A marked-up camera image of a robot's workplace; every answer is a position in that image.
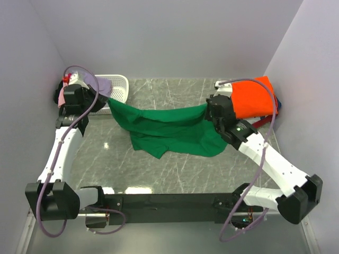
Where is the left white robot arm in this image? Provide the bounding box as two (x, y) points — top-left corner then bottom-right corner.
(25, 84), (107, 221)

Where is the black t shirt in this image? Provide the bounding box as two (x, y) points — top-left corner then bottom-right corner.
(53, 81), (63, 104)

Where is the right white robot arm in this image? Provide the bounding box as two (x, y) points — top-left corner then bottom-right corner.
(205, 95), (323, 224)

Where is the green t shirt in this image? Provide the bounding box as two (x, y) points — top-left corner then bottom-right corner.
(108, 99), (227, 159)

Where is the white plastic laundry basket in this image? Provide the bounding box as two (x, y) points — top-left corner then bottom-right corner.
(90, 75), (129, 115)

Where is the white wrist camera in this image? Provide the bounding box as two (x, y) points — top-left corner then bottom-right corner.
(214, 80), (233, 97)
(63, 71), (89, 89)

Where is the orange folded t shirt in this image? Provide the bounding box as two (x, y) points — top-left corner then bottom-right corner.
(230, 81), (273, 119)

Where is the dark red folded t shirt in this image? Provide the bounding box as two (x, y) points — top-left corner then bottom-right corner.
(252, 115), (272, 129)

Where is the aluminium rail frame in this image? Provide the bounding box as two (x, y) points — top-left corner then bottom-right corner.
(16, 212), (320, 253)

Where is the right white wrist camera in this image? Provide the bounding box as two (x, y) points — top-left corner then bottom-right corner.
(214, 80), (233, 97)

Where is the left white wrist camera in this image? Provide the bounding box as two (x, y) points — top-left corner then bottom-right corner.
(63, 71), (89, 89)

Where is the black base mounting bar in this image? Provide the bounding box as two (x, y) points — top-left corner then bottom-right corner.
(103, 192), (239, 226)

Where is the lilac t shirt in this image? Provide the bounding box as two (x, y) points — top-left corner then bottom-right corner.
(79, 71), (112, 98)

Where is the pink t shirt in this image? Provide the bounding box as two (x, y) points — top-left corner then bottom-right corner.
(58, 86), (65, 108)

